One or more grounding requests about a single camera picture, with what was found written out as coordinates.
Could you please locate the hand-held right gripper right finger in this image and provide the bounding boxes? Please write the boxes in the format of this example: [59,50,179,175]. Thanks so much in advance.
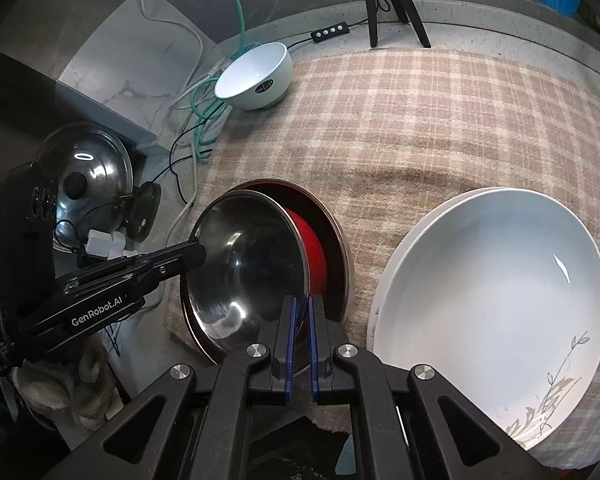
[307,295,551,480]

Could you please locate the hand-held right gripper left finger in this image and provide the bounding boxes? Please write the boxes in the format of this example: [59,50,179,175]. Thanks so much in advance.
[45,296,301,480]

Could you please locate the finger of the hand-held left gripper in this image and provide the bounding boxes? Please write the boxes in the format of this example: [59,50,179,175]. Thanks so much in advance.
[107,240,207,286]

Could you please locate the small steel bowl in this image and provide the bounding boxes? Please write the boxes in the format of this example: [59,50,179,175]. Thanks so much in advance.
[187,195,328,361]

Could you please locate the large steel bowl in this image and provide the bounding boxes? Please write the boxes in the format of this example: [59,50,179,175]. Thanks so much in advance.
[180,178,355,361]

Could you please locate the large floral plate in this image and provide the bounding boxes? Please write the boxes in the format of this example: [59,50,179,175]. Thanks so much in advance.
[366,186,531,361]

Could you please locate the white leaf-print plate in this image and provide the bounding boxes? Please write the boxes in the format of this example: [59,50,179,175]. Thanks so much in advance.
[372,187,600,451]

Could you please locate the person's left hand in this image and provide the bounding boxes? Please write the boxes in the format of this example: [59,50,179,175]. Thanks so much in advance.
[10,332,121,433]

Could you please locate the white power adapter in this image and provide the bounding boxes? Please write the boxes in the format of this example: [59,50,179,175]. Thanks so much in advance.
[86,230,126,261]

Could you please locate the steel pot lid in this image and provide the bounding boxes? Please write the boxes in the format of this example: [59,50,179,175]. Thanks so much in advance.
[35,122,133,253]

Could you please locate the white bowl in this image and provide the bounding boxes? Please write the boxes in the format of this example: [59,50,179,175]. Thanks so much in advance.
[214,42,293,112]

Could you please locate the plaid beige cloth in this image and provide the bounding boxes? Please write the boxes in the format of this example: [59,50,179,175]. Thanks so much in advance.
[162,47,600,466]

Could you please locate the black tripod legs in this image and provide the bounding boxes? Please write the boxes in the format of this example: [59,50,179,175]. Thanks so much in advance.
[352,0,431,48]

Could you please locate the thin black cable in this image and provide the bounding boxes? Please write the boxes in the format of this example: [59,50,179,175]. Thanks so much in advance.
[52,105,221,256]

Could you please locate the white cable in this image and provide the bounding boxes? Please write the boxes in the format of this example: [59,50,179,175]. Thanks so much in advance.
[92,0,231,311]

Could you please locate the teal cable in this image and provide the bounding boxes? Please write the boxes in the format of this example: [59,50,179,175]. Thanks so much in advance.
[187,0,261,161]

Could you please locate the black inline switch cable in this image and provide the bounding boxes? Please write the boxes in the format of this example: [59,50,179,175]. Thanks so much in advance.
[286,20,371,50]

